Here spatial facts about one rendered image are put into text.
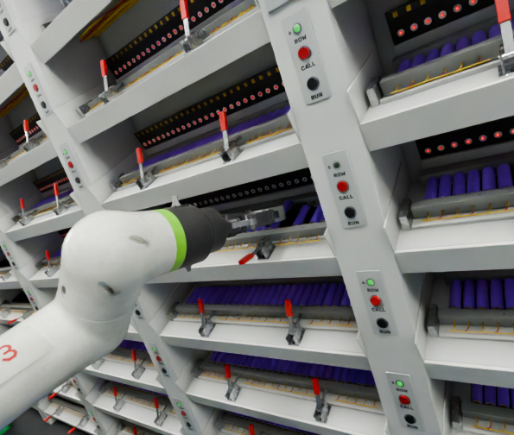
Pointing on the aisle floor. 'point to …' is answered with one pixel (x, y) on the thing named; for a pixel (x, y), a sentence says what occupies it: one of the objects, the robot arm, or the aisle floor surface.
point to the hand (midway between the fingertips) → (269, 215)
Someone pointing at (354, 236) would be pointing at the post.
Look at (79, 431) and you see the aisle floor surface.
